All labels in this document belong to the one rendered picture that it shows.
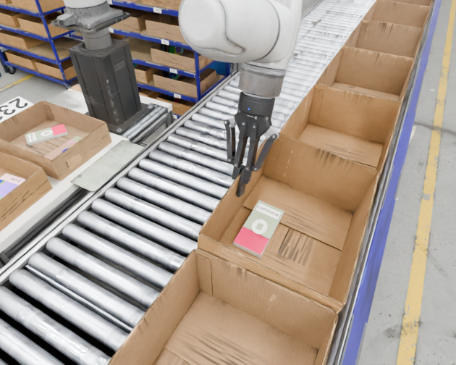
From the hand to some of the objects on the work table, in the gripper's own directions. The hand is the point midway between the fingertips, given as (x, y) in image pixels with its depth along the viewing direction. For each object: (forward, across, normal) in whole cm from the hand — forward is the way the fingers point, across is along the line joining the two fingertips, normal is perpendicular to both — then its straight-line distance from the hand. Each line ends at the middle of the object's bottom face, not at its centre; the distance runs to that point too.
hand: (240, 180), depth 78 cm
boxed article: (+24, +101, -26) cm, 107 cm away
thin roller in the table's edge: (+16, +73, -55) cm, 93 cm away
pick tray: (+26, +93, -23) cm, 99 cm away
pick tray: (+37, +91, +8) cm, 99 cm away
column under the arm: (+15, +87, -53) cm, 103 cm away
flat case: (+26, +82, -22) cm, 88 cm away
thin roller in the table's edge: (+16, +71, -55) cm, 91 cm away
